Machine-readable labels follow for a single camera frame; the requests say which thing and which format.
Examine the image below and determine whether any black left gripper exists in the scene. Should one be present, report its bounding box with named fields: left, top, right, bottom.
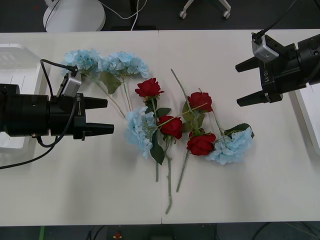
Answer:
left=49, top=92, right=116, bottom=141

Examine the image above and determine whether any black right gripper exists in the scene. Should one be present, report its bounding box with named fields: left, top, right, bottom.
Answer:
left=235, top=43, right=308, bottom=108

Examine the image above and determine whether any pale blue artificial flower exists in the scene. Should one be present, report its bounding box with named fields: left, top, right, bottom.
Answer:
left=198, top=87, right=255, bottom=166
left=98, top=50, right=150, bottom=113
left=124, top=102, right=209, bottom=160
left=60, top=48, right=126, bottom=118

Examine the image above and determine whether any red artificial rose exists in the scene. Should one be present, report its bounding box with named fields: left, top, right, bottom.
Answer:
left=176, top=91, right=214, bottom=193
left=157, top=115, right=184, bottom=215
left=170, top=68, right=217, bottom=157
left=134, top=77, right=173, bottom=183

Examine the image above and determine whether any shallow white box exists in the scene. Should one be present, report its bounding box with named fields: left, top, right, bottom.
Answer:
left=0, top=43, right=46, bottom=155
left=294, top=83, right=320, bottom=156

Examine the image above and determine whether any white office chair base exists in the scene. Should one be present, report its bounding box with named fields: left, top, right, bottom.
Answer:
left=178, top=0, right=232, bottom=19

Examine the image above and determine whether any white round stand base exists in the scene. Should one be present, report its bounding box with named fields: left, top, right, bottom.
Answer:
left=42, top=0, right=106, bottom=33

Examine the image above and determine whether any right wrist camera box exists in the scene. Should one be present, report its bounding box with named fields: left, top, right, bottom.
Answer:
left=250, top=31, right=275, bottom=64

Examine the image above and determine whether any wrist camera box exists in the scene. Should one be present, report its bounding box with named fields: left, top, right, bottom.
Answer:
left=250, top=31, right=275, bottom=64
left=55, top=72, right=82, bottom=99

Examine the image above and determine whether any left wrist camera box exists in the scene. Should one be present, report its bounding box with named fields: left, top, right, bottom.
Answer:
left=55, top=72, right=82, bottom=99

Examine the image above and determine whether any black right camera cable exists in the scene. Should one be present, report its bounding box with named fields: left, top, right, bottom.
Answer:
left=259, top=0, right=300, bottom=36

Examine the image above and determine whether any white cable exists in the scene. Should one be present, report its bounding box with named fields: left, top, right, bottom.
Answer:
left=98, top=0, right=148, bottom=31

